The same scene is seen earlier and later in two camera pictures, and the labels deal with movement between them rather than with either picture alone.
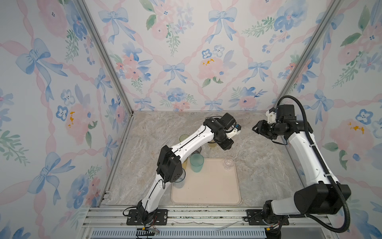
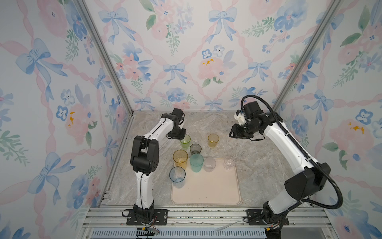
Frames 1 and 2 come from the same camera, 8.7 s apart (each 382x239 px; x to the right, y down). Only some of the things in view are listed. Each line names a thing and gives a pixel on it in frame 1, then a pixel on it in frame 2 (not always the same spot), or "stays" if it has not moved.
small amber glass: [212, 145] stays
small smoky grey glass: [198, 151] stays
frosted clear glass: [229, 162] -> [209, 164]
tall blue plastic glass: [180, 182] stays
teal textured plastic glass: [196, 162] stays
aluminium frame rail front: [199, 222] stays
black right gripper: [260, 128] -> [236, 133]
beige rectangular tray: [214, 184] stays
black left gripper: [227, 146] -> [183, 131]
